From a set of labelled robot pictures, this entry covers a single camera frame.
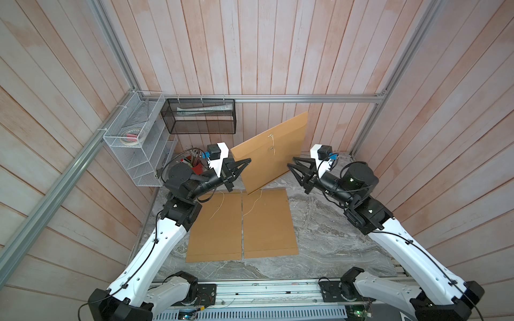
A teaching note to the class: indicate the black mesh wall basket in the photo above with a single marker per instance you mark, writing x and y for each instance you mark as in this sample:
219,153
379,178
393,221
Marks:
200,116

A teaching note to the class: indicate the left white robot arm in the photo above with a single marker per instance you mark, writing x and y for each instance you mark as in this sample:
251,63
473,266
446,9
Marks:
156,244

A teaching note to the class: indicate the brown kraft file bag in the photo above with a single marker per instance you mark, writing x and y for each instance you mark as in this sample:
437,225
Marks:
216,234

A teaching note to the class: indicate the tape roll on shelf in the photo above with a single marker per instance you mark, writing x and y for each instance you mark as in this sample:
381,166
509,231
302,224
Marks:
132,137

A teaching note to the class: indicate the red metal pencil bucket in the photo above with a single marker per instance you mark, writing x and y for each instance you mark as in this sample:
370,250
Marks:
194,162

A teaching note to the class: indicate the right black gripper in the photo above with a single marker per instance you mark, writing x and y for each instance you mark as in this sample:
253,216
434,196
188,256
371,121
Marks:
312,178

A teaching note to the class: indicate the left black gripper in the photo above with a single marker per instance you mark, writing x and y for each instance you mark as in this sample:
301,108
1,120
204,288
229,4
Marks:
228,175

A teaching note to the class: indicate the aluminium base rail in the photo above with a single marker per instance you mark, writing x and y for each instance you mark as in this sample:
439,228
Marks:
265,295

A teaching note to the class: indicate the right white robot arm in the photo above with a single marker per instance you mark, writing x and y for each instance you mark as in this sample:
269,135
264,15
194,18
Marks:
439,295

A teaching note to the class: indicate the horizontal aluminium wall rail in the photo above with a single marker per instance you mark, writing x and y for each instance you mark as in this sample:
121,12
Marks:
275,98

